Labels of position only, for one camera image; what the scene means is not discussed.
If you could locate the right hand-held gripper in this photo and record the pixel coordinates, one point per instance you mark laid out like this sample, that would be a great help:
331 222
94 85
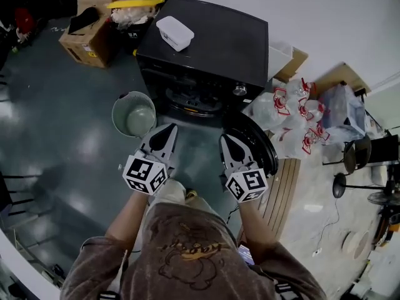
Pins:
248 184

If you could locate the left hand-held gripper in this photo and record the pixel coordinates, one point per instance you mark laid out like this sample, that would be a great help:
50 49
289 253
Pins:
143 175

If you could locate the grey-green laundry basket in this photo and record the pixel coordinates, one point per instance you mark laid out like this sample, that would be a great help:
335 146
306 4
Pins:
134 117

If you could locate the black washing machine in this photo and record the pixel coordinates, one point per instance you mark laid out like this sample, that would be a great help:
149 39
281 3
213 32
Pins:
218 42

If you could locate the person's left forearm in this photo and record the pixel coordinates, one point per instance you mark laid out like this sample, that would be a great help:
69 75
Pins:
128 217

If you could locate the person's right forearm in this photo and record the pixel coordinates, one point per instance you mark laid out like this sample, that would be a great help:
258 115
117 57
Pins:
256 223

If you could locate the round black washer door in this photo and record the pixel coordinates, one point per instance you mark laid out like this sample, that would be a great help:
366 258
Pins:
256 142

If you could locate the person's beige trousers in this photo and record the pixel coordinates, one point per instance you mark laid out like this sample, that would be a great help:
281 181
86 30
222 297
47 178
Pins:
170 194

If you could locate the person's shoe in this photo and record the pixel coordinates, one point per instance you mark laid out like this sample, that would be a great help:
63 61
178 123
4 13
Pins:
191 193

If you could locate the wooden board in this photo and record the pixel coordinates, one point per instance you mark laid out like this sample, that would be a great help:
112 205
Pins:
281 195

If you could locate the white plastic bags red print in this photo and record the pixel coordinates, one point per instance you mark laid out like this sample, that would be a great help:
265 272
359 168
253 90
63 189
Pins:
290 117

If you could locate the black phone with lit screen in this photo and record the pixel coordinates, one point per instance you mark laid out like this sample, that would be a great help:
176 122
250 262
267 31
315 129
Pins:
247 255

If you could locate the small open cardboard box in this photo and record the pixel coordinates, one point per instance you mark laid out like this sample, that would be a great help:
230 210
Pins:
289 64

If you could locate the white plastic container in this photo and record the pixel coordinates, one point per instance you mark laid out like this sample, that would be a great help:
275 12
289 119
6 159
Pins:
175 33

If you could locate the black bar stool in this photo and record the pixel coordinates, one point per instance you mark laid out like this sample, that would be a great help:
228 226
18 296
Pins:
353 161

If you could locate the black yellow-lidded trash bin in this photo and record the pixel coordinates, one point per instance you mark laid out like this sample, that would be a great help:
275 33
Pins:
134 27

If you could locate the large brown cardboard box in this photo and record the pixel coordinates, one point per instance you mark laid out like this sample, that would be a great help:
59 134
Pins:
90 45

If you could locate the wooden table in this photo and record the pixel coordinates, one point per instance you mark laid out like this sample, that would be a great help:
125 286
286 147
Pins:
343 75

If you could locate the black cloth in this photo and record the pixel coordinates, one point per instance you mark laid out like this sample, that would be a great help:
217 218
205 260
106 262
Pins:
82 19

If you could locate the black standing fan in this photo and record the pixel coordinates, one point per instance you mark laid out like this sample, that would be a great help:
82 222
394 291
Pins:
384 198

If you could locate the white table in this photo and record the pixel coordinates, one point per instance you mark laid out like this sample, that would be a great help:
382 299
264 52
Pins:
18 261

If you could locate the red bag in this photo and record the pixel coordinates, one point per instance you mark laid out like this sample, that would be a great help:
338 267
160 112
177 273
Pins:
24 20

